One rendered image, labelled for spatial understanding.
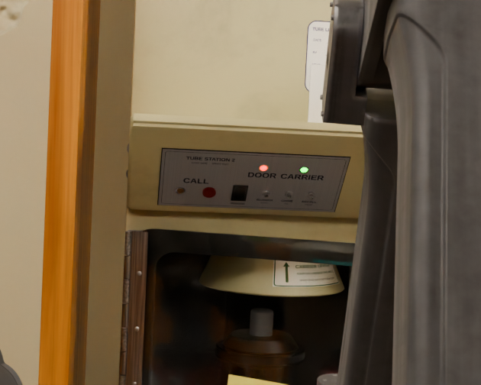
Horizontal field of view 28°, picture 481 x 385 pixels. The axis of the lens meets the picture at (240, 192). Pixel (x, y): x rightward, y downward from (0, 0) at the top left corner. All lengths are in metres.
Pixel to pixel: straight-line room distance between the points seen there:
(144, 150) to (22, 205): 0.56
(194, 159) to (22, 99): 0.57
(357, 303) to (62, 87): 0.46
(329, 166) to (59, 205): 0.27
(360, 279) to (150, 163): 0.42
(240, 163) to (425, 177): 0.57
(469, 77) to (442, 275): 0.09
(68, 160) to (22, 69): 0.54
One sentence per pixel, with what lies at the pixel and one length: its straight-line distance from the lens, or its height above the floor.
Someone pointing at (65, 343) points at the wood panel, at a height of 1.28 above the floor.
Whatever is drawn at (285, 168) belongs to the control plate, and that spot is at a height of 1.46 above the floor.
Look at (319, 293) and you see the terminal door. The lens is 1.00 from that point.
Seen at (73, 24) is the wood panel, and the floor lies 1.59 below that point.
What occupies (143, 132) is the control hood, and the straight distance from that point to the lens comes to 0.94.
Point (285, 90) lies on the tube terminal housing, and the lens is 1.06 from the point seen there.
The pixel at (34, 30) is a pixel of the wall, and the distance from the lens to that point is 1.49.
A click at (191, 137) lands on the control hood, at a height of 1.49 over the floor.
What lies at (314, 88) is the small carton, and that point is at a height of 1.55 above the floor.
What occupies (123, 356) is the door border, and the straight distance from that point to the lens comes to 1.06.
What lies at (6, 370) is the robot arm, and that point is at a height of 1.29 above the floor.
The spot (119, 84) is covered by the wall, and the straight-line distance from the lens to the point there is 1.48.
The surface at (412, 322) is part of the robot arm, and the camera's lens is 0.39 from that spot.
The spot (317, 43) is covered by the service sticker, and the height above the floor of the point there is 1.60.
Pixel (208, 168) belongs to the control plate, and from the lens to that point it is 0.97.
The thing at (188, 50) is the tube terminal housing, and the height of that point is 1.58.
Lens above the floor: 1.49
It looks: 3 degrees down
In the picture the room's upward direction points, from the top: 3 degrees clockwise
